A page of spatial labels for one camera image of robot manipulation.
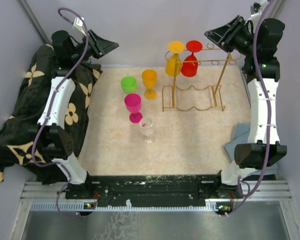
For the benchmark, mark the black floral blanket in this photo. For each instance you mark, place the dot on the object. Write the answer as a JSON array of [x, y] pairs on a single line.
[[15, 141]]

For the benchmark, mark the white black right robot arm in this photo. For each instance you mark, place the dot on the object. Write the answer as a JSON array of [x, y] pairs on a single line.
[[262, 69]]

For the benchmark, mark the grey folded cloth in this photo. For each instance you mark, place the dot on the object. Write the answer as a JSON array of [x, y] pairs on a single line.
[[240, 136]]

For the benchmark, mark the pink plastic wine glass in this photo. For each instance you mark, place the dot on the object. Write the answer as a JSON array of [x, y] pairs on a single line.
[[133, 103]]

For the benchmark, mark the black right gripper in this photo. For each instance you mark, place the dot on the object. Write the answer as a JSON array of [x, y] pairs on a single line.
[[239, 25]]

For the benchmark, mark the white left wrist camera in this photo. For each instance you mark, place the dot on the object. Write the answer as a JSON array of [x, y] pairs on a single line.
[[78, 24]]

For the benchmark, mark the gold wire glass rack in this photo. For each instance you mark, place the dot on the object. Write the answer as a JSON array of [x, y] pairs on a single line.
[[203, 91]]

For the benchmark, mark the red plastic wine glass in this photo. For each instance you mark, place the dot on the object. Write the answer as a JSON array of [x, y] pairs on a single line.
[[190, 64]]

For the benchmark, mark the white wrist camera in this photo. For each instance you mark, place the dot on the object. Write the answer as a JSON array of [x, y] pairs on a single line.
[[78, 24], [257, 8]]

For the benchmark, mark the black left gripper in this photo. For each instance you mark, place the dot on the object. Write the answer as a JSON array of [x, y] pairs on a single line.
[[100, 47]]

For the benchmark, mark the clear wine glass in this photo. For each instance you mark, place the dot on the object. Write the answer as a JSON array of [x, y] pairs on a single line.
[[147, 129]]

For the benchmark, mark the green plastic wine glass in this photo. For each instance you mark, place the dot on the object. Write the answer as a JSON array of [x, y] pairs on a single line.
[[129, 85]]

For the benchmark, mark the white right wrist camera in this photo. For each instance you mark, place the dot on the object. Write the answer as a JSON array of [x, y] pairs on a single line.
[[257, 8]]

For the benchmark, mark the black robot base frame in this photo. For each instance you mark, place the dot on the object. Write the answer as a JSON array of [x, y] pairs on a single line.
[[185, 190]]

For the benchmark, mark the orange plastic wine glass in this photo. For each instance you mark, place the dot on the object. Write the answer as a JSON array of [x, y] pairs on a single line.
[[149, 79], [174, 64]]

